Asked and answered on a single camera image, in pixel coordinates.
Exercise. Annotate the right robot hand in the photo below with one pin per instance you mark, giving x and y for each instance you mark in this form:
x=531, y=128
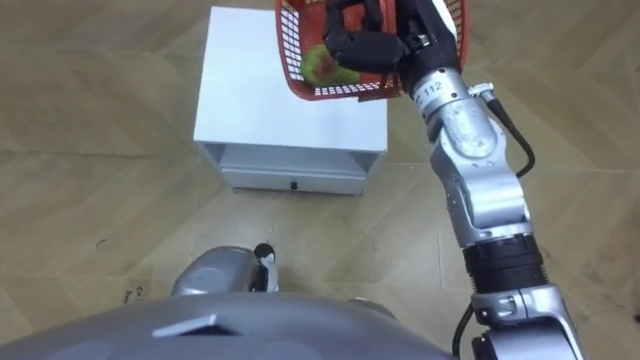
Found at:
x=370, y=50

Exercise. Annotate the red plastic basket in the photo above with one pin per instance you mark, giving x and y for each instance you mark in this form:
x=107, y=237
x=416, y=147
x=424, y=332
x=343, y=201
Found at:
x=295, y=60

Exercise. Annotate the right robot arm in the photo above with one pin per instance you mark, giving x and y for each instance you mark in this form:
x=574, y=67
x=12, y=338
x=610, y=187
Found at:
x=480, y=190

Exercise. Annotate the green fruit soft toy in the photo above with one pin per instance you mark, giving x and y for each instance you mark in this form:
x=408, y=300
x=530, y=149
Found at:
x=320, y=70

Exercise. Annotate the white bedside cabinet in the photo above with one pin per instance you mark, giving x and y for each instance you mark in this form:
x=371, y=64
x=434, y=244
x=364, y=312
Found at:
x=260, y=110

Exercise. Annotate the robot body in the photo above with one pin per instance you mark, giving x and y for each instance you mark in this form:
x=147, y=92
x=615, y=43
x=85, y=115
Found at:
x=250, y=330

